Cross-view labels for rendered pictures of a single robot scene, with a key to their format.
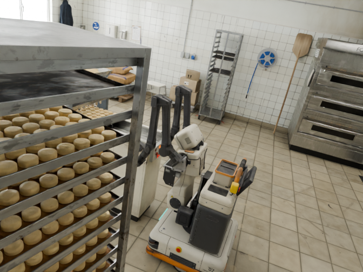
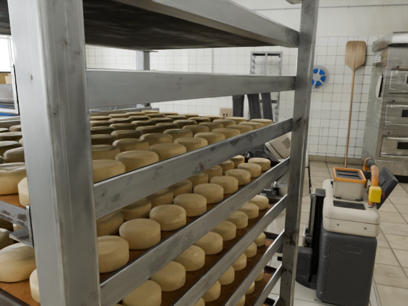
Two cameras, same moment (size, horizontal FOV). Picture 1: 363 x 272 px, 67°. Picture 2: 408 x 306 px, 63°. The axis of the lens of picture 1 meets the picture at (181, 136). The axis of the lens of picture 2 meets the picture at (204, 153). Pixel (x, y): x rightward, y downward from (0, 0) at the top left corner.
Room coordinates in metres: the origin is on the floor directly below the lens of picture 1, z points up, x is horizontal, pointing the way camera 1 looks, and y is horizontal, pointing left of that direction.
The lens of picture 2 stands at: (0.14, 0.37, 1.42)
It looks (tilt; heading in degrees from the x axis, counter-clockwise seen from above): 13 degrees down; 1
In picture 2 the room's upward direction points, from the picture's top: 1 degrees clockwise
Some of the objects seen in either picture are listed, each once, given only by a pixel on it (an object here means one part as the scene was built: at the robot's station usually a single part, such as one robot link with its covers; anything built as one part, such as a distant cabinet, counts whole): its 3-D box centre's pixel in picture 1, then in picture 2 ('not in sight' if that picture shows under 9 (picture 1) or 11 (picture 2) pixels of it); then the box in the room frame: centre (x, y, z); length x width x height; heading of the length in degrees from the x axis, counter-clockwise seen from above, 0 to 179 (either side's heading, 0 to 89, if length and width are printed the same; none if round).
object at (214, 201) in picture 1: (215, 201); (337, 231); (1.89, -0.38, 0.59); 0.55 x 0.34 x 0.83; 162
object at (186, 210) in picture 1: (181, 206); (288, 249); (1.90, -0.11, 0.45); 0.28 x 0.27 x 0.25; 162
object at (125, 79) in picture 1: (122, 76); not in sight; (6.06, 1.55, 0.47); 0.72 x 0.42 x 0.17; 171
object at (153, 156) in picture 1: (157, 150); not in sight; (2.24, 0.19, 0.77); 0.24 x 0.04 x 0.14; 162
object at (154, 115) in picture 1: (153, 124); (237, 125); (1.85, 0.22, 1.18); 0.11 x 0.06 x 0.43; 163
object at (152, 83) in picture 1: (155, 92); not in sight; (6.15, 0.78, 0.23); 0.45 x 0.45 x 0.46; 67
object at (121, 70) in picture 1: (114, 67); not in sight; (6.15, 1.77, 0.62); 0.72 x 0.42 x 0.17; 82
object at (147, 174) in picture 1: (121, 167); not in sight; (2.35, 0.54, 0.45); 0.70 x 0.34 x 0.90; 72
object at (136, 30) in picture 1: (136, 34); not in sight; (6.68, 1.47, 1.37); 0.27 x 0.02 x 0.40; 75
